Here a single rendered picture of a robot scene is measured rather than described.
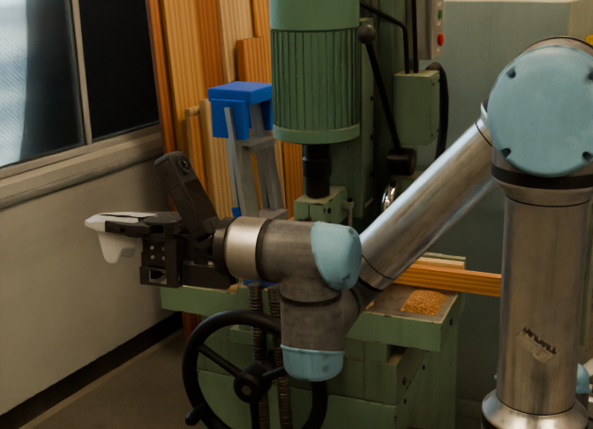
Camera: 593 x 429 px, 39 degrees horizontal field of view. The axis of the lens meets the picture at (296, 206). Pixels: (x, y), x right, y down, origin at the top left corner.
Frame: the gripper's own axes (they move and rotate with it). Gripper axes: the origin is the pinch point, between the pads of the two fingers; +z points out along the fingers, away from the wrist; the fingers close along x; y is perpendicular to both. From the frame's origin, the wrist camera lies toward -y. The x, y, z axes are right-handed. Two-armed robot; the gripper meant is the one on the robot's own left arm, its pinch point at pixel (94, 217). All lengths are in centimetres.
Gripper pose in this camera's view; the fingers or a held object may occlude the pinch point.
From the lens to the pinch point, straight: 112.0
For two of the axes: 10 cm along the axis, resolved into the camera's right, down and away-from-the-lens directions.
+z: -9.4, -0.7, 3.4
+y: 0.0, 9.8, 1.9
